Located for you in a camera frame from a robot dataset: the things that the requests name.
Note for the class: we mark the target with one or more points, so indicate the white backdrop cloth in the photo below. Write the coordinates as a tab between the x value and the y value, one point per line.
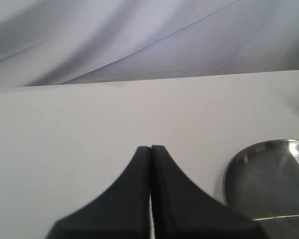
53	42

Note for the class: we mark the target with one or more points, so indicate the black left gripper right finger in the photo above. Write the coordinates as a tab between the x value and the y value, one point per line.
181	210

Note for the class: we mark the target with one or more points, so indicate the round steel plate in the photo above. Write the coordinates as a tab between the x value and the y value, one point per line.
261	182

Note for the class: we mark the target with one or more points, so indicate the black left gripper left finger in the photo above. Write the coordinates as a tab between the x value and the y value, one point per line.
121	212

